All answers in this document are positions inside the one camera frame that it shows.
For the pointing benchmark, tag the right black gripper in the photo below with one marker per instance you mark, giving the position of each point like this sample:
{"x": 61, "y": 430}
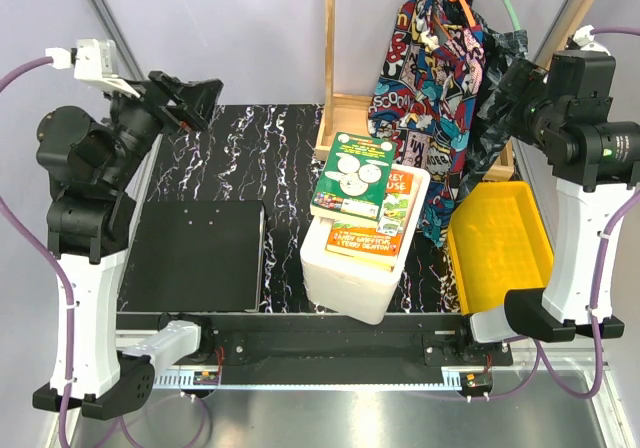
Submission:
{"x": 522, "y": 78}

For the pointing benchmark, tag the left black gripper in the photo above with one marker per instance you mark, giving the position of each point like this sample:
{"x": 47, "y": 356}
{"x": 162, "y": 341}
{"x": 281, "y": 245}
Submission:
{"x": 194, "y": 100}

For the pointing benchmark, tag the dark leaf print shorts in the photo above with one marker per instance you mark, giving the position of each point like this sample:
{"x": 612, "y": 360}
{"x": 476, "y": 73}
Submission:
{"x": 488, "y": 135}

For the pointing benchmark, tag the colourful comic print shorts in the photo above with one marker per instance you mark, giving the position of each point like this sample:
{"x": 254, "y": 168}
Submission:
{"x": 425, "y": 97}

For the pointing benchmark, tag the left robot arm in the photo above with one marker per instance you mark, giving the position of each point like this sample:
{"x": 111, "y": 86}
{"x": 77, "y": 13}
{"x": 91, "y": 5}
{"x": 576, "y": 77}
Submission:
{"x": 90, "y": 164}

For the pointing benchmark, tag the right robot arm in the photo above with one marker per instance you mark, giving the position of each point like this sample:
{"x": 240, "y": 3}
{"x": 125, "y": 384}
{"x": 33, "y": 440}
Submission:
{"x": 563, "y": 111}

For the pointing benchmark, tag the wooden hanger rack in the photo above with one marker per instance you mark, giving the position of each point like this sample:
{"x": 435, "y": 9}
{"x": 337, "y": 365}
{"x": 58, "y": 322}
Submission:
{"x": 347, "y": 112}

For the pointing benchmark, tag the black marbled mat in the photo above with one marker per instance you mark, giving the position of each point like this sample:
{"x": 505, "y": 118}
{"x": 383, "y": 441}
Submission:
{"x": 252, "y": 152}

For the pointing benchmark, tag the black square plate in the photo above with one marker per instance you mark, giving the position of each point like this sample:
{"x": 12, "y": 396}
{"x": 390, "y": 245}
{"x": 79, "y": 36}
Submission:
{"x": 196, "y": 257}

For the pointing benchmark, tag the yellow plastic bin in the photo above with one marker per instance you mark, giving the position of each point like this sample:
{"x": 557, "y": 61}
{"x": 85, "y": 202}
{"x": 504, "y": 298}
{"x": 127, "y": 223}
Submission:
{"x": 497, "y": 243}

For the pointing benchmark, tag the green book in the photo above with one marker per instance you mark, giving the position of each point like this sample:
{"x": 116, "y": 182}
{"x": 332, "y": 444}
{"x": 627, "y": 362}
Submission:
{"x": 352, "y": 185}

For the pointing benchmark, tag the orange book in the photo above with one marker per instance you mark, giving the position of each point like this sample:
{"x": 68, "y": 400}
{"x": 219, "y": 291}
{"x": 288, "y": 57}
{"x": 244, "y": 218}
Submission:
{"x": 379, "y": 246}

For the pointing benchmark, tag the white styrofoam box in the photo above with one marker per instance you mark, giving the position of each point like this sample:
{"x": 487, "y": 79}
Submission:
{"x": 340, "y": 283}

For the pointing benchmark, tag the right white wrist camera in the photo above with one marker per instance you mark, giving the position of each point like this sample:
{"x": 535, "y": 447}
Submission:
{"x": 584, "y": 39}

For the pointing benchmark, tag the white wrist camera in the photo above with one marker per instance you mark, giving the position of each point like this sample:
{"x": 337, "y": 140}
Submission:
{"x": 584, "y": 39}
{"x": 94, "y": 62}

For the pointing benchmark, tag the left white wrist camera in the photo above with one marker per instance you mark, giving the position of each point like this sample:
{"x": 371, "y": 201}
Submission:
{"x": 94, "y": 62}

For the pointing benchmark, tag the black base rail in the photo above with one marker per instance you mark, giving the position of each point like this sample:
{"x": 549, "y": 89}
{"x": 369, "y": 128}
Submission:
{"x": 327, "y": 350}

